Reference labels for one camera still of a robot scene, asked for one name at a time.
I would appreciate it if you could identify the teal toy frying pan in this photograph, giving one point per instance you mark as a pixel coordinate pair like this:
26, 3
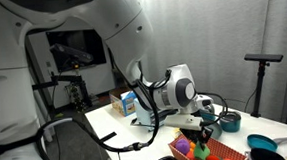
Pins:
261, 142

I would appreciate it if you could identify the red checkered carton box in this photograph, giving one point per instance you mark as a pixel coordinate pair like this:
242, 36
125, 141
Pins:
228, 150

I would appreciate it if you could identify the purple round plush toy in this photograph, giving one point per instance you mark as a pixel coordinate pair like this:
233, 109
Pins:
182, 146

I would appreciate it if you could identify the black wall monitor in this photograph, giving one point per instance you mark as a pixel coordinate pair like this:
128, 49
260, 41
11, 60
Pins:
91, 46

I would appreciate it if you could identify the black tape strip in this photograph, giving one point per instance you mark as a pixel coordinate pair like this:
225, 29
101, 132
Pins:
107, 137

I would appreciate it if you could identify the light blue toy toaster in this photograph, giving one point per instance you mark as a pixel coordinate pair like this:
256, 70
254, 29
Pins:
144, 118

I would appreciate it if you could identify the orange round plush toy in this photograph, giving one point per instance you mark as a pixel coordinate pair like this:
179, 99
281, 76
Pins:
192, 145

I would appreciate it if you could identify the blue orange toy package box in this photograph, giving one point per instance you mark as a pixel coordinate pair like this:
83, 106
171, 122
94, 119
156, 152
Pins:
126, 104

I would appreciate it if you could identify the black camera pole stand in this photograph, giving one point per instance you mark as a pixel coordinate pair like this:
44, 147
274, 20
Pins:
260, 86

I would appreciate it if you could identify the teal toy kettle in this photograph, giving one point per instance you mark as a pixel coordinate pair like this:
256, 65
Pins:
207, 115

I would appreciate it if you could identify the red round plush toy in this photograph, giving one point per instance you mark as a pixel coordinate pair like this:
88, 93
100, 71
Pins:
190, 155

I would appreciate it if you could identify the grey blue plate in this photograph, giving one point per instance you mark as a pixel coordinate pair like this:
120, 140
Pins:
216, 131

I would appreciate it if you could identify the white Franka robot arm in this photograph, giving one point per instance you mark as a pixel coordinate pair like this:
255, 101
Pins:
123, 31

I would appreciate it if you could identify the black toy pot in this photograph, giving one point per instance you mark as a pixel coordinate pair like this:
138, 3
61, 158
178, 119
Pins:
268, 156

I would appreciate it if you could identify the black camera bar on pole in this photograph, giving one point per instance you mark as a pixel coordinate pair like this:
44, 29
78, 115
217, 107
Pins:
264, 57

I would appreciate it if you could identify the grey fabric curtain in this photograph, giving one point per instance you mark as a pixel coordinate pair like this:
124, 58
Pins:
214, 35

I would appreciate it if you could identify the green pear plush toy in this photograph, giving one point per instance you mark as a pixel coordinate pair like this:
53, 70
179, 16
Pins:
201, 152

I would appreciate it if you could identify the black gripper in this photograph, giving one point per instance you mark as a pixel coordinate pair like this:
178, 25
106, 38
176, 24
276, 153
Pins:
193, 131

